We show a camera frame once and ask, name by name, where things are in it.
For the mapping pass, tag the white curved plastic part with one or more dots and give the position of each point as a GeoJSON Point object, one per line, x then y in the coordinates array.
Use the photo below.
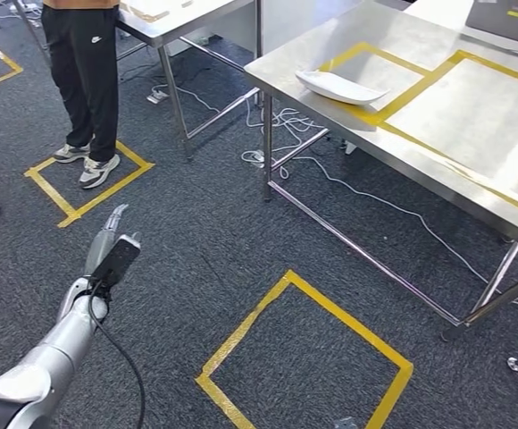
{"type": "Point", "coordinates": [339, 89]}

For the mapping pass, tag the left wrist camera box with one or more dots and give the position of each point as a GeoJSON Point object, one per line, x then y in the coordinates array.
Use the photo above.
{"type": "Point", "coordinates": [116, 260]}

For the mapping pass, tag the steel workbench table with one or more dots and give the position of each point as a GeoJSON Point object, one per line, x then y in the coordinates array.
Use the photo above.
{"type": "Point", "coordinates": [397, 148]}

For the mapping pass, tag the grey laptop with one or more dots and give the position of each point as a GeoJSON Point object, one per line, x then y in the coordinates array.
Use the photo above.
{"type": "Point", "coordinates": [504, 18]}

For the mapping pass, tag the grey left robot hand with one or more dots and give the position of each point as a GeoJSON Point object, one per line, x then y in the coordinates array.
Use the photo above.
{"type": "Point", "coordinates": [100, 248]}

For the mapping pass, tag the white table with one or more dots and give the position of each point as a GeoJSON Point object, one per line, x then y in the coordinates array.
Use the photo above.
{"type": "Point", "coordinates": [437, 15]}

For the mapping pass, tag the steel side table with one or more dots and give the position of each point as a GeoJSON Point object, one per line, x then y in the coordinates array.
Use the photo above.
{"type": "Point", "coordinates": [174, 23]}

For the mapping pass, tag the white floor power strip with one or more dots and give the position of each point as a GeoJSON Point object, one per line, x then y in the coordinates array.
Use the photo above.
{"type": "Point", "coordinates": [157, 96]}

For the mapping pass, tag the person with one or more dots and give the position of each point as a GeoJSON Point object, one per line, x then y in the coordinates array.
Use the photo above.
{"type": "Point", "coordinates": [85, 71]}

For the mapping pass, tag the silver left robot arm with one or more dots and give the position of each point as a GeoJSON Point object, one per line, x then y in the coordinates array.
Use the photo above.
{"type": "Point", "coordinates": [57, 349]}

